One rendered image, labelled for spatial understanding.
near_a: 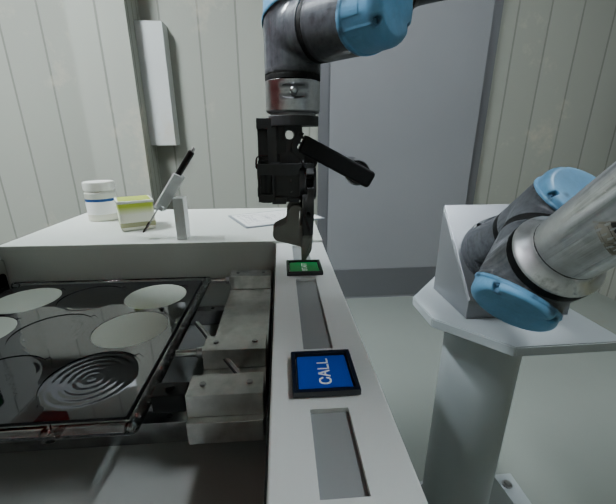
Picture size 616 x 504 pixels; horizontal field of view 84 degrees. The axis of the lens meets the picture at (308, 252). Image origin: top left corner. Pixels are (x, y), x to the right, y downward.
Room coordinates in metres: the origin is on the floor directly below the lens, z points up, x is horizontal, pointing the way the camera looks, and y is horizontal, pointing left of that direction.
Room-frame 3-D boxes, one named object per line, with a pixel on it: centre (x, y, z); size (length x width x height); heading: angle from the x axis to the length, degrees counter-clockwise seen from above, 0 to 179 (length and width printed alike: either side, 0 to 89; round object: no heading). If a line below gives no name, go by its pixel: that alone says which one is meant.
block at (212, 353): (0.39, 0.09, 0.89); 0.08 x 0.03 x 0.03; 94
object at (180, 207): (0.68, 0.27, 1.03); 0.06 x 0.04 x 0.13; 94
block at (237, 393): (0.31, 0.09, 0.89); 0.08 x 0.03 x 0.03; 94
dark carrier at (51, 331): (0.43, 0.36, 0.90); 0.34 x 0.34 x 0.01; 4
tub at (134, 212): (0.77, 0.40, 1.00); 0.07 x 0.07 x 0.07; 31
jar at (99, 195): (0.86, 0.52, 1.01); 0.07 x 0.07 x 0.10
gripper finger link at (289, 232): (0.50, 0.02, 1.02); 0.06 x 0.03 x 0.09; 94
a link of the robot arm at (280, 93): (0.51, 0.02, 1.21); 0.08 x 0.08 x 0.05
